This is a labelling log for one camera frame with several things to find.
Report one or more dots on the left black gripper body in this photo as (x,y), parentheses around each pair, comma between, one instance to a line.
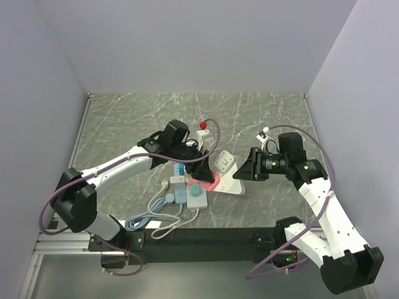
(186,152)

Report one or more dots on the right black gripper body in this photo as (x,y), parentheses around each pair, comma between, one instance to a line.
(268,164)

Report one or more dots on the pink square plug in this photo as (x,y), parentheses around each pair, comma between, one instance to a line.
(206,185)

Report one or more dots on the white triangular socket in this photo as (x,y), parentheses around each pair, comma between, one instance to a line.
(227,184)

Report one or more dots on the white square plug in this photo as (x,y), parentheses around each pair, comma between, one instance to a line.
(224,161)

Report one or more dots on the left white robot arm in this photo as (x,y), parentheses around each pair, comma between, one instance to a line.
(76,196)

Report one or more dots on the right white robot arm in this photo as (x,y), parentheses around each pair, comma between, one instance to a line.
(345,259)

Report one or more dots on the teal plug on strip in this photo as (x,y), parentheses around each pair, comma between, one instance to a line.
(195,190)

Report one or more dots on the blue power strip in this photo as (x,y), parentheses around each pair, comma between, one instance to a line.
(180,189)

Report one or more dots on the white adapter on blue strip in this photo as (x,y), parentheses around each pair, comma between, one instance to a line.
(177,179)

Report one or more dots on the white power strip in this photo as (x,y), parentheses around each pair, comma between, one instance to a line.
(200,202)

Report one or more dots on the black base bar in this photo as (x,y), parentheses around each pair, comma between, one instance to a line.
(205,245)

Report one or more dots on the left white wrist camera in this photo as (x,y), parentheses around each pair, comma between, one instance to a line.
(204,137)

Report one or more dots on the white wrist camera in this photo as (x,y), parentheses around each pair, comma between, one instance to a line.
(204,137)
(263,137)

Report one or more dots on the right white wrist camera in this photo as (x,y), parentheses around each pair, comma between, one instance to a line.
(263,137)

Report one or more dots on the aluminium frame rail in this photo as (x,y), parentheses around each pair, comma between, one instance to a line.
(66,243)

